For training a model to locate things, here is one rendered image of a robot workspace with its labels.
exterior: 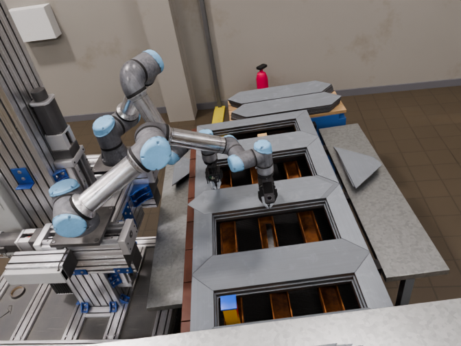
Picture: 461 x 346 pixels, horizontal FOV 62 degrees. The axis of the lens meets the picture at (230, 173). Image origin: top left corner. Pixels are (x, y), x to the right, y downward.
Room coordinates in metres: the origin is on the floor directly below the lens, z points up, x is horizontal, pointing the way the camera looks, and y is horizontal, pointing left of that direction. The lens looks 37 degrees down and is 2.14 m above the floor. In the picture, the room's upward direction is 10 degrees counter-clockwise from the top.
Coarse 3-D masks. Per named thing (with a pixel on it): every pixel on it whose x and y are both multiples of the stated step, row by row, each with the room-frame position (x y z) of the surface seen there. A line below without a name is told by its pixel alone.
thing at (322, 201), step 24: (288, 120) 2.13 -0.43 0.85; (312, 168) 1.61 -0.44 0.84; (216, 216) 1.37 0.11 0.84; (240, 216) 1.36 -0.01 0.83; (216, 240) 1.23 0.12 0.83; (240, 288) 0.93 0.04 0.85; (264, 288) 0.92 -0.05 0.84; (288, 288) 0.91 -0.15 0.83; (360, 288) 0.83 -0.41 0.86; (216, 312) 0.85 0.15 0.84
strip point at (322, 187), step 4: (312, 176) 1.52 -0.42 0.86; (316, 180) 1.49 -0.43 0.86; (320, 180) 1.48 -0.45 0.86; (316, 184) 1.46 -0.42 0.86; (320, 184) 1.45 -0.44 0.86; (324, 184) 1.45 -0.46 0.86; (328, 184) 1.44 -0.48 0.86; (332, 184) 1.44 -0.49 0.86; (316, 188) 1.43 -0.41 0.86; (320, 188) 1.42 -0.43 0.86; (324, 188) 1.42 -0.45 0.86; (328, 188) 1.41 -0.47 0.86; (320, 192) 1.39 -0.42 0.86; (324, 192) 1.39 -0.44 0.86; (320, 196) 1.36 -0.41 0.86
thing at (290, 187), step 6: (282, 180) 1.54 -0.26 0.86; (288, 180) 1.53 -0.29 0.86; (294, 180) 1.52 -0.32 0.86; (282, 186) 1.49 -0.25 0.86; (288, 186) 1.48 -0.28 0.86; (294, 186) 1.47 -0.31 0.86; (288, 192) 1.43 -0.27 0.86; (294, 192) 1.42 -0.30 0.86; (288, 198) 1.39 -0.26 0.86; (294, 198) 1.38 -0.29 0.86; (300, 198) 1.37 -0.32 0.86
